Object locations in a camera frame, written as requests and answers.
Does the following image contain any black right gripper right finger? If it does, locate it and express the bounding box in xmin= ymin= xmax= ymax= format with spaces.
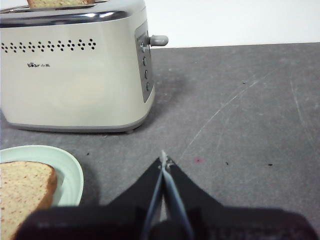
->
xmin=166 ymin=159 xmax=225 ymax=240

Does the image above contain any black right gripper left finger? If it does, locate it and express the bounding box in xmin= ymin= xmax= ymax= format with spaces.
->
xmin=106 ymin=149 xmax=168 ymax=240

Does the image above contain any cream toaster with chrome top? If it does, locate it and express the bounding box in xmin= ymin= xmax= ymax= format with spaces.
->
xmin=0 ymin=0 xmax=169 ymax=133

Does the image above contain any large brown-crusted bread slice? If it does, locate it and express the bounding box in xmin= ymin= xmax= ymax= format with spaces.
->
xmin=0 ymin=160 xmax=58 ymax=240

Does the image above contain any small brown-crusted bread slice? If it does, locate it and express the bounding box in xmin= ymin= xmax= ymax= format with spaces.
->
xmin=26 ymin=0 xmax=96 ymax=9

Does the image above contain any pale green round plate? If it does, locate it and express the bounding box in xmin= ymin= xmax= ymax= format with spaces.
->
xmin=0 ymin=144 xmax=85 ymax=207

